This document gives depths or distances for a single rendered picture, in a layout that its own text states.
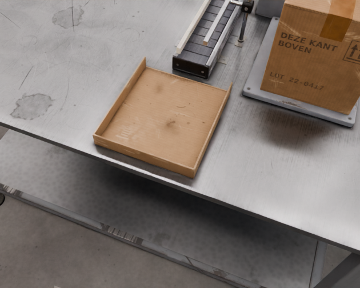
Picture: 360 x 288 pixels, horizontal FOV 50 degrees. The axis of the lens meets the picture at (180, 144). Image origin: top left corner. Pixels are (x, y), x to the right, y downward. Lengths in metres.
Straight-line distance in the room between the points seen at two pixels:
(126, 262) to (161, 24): 0.97
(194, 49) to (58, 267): 1.07
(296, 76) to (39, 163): 1.13
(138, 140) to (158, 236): 0.61
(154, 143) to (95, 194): 0.69
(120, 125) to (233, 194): 0.33
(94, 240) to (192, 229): 0.47
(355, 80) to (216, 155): 0.37
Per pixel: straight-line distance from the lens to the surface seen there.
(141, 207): 1.56
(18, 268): 1.80
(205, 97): 1.06
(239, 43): 1.24
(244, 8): 1.17
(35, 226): 1.85
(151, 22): 1.30
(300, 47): 0.97
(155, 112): 1.02
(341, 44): 0.96
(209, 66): 1.09
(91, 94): 1.09
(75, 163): 1.70
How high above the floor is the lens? 1.61
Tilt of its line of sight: 54 degrees down
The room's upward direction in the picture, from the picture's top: 3 degrees clockwise
